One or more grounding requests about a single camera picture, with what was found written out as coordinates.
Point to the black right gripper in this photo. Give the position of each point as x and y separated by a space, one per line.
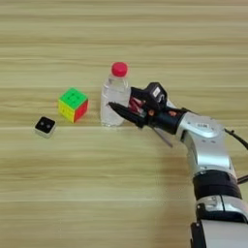
164 119

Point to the clear bottle with red cap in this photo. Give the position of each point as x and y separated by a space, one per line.
113 97

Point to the small white box black face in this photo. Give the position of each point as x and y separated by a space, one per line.
45 126

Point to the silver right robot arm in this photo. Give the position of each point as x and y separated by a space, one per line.
210 151

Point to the black box with white label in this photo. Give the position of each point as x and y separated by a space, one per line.
156 94

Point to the white remote control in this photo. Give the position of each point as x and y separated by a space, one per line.
170 104

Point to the multicoloured puzzle cube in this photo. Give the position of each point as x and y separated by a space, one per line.
72 105

